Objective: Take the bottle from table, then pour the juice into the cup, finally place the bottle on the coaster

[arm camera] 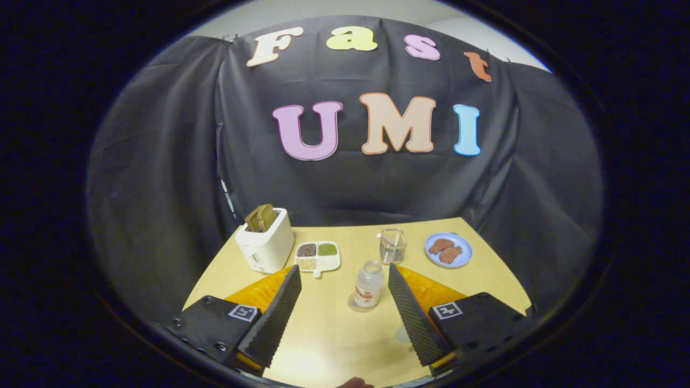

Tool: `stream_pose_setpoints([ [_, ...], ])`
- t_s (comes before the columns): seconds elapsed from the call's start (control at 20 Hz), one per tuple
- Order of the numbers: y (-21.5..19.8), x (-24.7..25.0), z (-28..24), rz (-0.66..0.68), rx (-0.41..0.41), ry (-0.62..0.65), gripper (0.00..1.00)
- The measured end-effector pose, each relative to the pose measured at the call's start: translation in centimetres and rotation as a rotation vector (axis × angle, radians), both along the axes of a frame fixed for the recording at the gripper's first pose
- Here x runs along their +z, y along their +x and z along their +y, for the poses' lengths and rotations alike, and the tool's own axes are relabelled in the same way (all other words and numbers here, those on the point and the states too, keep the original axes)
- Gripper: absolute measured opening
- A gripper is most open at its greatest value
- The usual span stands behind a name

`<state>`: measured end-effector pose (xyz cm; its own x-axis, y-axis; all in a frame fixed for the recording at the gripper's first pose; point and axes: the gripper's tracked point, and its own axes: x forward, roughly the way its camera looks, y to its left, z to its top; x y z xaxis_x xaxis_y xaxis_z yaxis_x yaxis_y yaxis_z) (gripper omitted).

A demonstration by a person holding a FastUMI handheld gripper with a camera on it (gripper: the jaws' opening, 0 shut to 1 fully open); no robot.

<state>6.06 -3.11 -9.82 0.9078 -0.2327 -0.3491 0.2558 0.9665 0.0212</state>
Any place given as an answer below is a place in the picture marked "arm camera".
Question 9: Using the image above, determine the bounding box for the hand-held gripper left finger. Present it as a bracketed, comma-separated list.
[165, 265, 302, 377]

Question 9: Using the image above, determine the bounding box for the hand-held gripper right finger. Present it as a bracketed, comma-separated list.
[388, 263, 535, 377]

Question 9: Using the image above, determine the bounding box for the clear plastic juice bottle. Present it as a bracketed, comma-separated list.
[355, 260, 385, 309]

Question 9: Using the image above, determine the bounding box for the clear glass cup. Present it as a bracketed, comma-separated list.
[379, 228, 408, 265]

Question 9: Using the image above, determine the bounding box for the wooden table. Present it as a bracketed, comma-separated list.
[183, 217, 533, 388]

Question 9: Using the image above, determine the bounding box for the white toaster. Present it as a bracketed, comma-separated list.
[235, 207, 295, 274]

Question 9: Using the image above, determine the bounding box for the white divided dish with grains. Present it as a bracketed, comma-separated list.
[294, 240, 341, 278]

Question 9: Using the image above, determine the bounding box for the blue plate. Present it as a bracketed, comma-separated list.
[424, 232, 473, 269]

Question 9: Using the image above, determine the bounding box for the brown toast slice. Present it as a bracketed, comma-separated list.
[245, 204, 278, 233]

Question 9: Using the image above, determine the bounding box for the black backdrop cloth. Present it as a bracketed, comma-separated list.
[86, 15, 603, 324]

